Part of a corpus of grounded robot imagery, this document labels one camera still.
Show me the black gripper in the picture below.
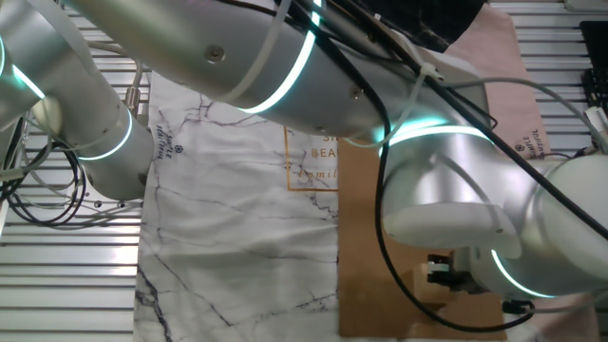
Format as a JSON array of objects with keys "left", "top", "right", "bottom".
[{"left": 426, "top": 254, "right": 488, "bottom": 294}]

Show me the light wooden cube block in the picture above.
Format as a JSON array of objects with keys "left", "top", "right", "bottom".
[{"left": 411, "top": 262, "right": 458, "bottom": 306}]

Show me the brown cardboard sheet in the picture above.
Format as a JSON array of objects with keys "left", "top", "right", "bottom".
[{"left": 336, "top": 137, "right": 508, "bottom": 342}]

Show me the marble pattern cloth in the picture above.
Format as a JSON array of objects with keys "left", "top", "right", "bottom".
[{"left": 132, "top": 0, "right": 602, "bottom": 342}]

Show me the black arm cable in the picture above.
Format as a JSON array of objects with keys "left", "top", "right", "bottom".
[{"left": 279, "top": 0, "right": 536, "bottom": 333}]

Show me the white cable strap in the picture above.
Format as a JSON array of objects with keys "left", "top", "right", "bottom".
[{"left": 218, "top": 0, "right": 292, "bottom": 104}]

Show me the grey cable with metal plug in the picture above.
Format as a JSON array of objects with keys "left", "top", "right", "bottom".
[{"left": 85, "top": 40, "right": 143, "bottom": 120}]

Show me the black cable bundle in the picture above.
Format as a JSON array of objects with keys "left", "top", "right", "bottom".
[{"left": 0, "top": 118, "right": 89, "bottom": 228}]

